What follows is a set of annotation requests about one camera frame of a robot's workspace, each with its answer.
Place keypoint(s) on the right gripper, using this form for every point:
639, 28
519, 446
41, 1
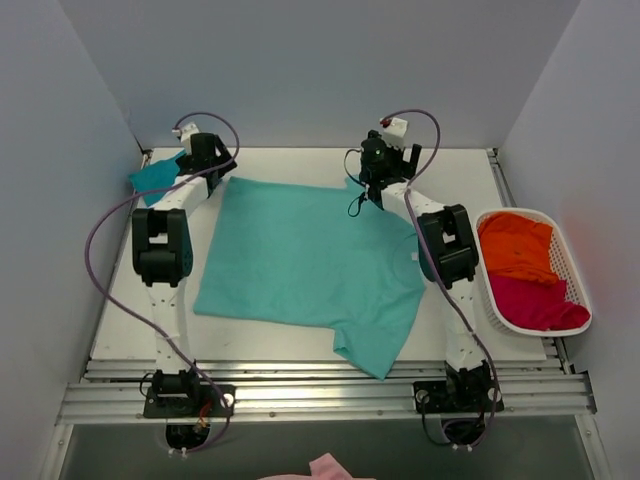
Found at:
409, 163

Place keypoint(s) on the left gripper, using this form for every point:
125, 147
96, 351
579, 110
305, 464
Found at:
220, 163

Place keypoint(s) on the mint green t-shirt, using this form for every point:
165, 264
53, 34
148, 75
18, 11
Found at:
291, 254

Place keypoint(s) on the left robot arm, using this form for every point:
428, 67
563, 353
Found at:
162, 249

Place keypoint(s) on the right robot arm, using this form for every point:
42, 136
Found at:
448, 255

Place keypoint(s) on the folded teal t-shirt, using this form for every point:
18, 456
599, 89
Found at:
161, 174

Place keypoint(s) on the orange t-shirt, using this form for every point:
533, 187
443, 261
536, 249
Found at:
516, 247

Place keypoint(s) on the white plastic laundry basket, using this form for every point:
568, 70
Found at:
562, 264

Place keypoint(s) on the magenta t-shirt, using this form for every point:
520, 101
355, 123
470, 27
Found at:
535, 306

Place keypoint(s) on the pink cloth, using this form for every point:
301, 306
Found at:
326, 467

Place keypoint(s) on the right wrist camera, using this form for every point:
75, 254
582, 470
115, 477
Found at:
394, 130

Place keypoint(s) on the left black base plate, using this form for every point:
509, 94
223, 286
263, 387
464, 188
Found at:
205, 403

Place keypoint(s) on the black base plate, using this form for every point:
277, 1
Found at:
441, 397
205, 403

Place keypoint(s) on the aluminium rail frame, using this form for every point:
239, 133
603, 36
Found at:
289, 375

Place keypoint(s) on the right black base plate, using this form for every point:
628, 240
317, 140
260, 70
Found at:
441, 397

